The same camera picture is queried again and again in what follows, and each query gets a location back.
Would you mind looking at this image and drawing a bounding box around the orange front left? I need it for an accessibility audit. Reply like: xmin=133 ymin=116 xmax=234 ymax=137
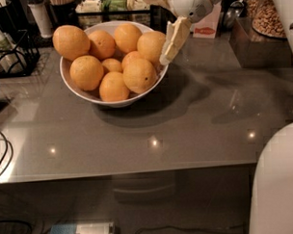
xmin=69 ymin=55 xmax=104 ymax=91

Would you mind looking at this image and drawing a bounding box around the blue and silver box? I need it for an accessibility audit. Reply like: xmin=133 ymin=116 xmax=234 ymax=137
xmin=49 ymin=222 xmax=115 ymax=234

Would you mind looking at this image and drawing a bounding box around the glass jar of nuts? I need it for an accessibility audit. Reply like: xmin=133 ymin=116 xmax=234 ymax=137
xmin=246 ymin=0 xmax=285 ymax=39

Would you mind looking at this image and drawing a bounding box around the black wire rack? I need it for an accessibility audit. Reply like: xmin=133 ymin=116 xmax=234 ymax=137
xmin=0 ymin=0 xmax=40 ymax=78

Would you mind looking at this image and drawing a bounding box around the orange partly hidden centre right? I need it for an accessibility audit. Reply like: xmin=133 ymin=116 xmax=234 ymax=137
xmin=121 ymin=51 xmax=142 ymax=68

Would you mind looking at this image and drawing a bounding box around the white paper cup stack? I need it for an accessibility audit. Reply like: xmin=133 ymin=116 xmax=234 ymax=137
xmin=27 ymin=0 xmax=53 ymax=39

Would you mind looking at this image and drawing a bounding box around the black cable bottom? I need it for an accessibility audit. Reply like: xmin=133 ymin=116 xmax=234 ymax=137
xmin=129 ymin=221 xmax=251 ymax=234

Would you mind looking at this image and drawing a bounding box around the large orange far left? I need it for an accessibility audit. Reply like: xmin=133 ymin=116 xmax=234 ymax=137
xmin=52 ymin=25 xmax=91 ymax=61

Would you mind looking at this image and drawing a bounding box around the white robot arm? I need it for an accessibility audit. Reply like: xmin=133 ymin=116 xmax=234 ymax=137
xmin=144 ymin=0 xmax=293 ymax=234

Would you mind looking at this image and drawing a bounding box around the black cable left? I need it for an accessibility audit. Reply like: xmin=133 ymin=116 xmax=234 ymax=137
xmin=0 ymin=124 xmax=15 ymax=181

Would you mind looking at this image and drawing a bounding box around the orange rim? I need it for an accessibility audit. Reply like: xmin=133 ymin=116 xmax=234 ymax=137
xmin=137 ymin=31 xmax=166 ymax=64

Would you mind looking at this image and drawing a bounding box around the white appliance with fish label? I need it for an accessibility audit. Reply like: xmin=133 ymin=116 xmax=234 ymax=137
xmin=193 ymin=3 xmax=222 ymax=39

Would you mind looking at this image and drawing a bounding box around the orange front centre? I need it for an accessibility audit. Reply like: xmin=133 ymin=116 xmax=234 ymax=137
xmin=99 ymin=72 xmax=130 ymax=102

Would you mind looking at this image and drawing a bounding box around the black cable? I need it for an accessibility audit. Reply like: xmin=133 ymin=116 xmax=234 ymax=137
xmin=129 ymin=221 xmax=251 ymax=234
xmin=0 ymin=124 xmax=15 ymax=181

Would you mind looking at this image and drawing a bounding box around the orange front right with spot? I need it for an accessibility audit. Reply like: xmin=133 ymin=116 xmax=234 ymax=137
xmin=122 ymin=59 xmax=158 ymax=94

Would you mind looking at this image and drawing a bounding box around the orange back centre left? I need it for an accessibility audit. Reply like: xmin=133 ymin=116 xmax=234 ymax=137
xmin=88 ymin=30 xmax=116 ymax=60

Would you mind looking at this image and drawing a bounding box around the small orange in middle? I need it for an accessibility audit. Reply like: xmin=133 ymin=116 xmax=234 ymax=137
xmin=102 ymin=59 xmax=122 ymax=74

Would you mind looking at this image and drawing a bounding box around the dark metal box tray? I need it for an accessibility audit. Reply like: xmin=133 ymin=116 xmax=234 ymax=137
xmin=228 ymin=17 xmax=293 ymax=68

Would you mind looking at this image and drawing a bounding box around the black holder with sticks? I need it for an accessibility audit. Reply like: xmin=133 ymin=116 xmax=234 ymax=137
xmin=50 ymin=0 xmax=78 ymax=28

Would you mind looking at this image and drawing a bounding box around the tea bag display box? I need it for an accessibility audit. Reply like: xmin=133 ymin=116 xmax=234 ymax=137
xmin=75 ymin=0 xmax=151 ymax=29

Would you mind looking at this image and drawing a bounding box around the metal scoop spoon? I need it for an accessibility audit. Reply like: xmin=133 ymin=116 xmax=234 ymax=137
xmin=223 ymin=0 xmax=245 ymax=30

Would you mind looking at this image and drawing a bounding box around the white ceramic bowl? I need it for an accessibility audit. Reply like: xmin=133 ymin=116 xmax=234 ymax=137
xmin=60 ymin=20 xmax=168 ymax=108

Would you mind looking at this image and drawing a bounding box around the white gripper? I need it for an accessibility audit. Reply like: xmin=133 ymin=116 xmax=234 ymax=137
xmin=143 ymin=0 xmax=214 ymax=65

